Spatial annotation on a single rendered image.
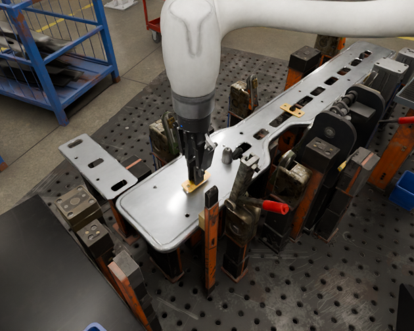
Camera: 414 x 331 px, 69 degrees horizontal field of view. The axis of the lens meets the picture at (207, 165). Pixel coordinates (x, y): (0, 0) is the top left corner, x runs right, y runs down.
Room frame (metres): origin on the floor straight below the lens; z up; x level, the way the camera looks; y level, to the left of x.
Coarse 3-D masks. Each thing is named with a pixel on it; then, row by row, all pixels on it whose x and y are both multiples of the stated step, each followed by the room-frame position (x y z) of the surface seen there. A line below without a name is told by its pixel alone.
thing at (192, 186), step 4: (208, 172) 0.56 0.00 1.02; (204, 176) 0.55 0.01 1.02; (208, 176) 0.55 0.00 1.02; (188, 180) 0.53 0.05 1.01; (192, 180) 0.53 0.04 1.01; (204, 180) 0.53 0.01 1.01; (184, 184) 0.52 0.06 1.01; (188, 184) 0.52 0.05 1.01; (192, 184) 0.52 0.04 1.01; (200, 184) 0.52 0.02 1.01; (188, 188) 0.50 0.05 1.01; (192, 188) 0.50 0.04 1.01
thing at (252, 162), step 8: (240, 152) 0.44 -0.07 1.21; (240, 160) 0.43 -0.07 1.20; (248, 160) 0.41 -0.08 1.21; (256, 160) 0.42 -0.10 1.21; (240, 168) 0.41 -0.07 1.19; (248, 168) 0.40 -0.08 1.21; (256, 168) 0.40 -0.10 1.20; (240, 176) 0.41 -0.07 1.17; (248, 176) 0.41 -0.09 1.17; (240, 184) 0.41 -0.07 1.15; (248, 184) 0.43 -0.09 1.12; (232, 192) 0.42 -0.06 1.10; (240, 192) 0.41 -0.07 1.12; (232, 200) 0.42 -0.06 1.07
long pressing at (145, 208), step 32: (288, 96) 0.95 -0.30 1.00; (320, 96) 0.95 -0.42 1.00; (224, 128) 0.77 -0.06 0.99; (256, 128) 0.77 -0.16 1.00; (288, 128) 0.78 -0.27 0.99; (128, 192) 0.50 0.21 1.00; (160, 192) 0.50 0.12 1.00; (192, 192) 0.50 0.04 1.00; (224, 192) 0.50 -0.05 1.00; (160, 224) 0.40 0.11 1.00; (192, 224) 0.40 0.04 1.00
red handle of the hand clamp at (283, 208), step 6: (240, 198) 0.42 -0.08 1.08; (246, 198) 0.41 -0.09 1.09; (252, 198) 0.41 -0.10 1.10; (246, 204) 0.40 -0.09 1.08; (252, 204) 0.39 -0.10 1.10; (258, 204) 0.38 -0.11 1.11; (264, 204) 0.37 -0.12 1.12; (270, 204) 0.37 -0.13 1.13; (276, 204) 0.36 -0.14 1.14; (282, 204) 0.35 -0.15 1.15; (270, 210) 0.36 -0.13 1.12; (276, 210) 0.35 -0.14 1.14; (282, 210) 0.34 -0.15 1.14
